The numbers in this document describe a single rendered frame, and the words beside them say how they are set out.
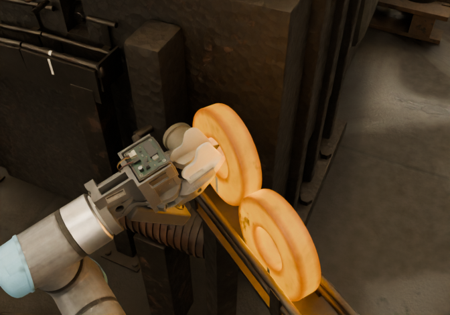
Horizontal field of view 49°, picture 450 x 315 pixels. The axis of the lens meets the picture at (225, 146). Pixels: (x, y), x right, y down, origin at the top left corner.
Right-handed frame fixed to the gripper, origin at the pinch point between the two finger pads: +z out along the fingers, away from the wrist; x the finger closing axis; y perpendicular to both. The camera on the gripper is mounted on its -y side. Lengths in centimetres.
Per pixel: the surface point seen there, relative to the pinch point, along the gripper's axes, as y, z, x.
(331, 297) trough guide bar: -9.8, -0.1, -24.0
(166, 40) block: 0.7, 4.1, 27.5
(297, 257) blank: -0.1, -1.9, -20.7
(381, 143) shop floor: -99, 68, 38
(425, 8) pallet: -102, 135, 84
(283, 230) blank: 1.8, -1.5, -17.5
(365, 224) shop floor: -91, 38, 13
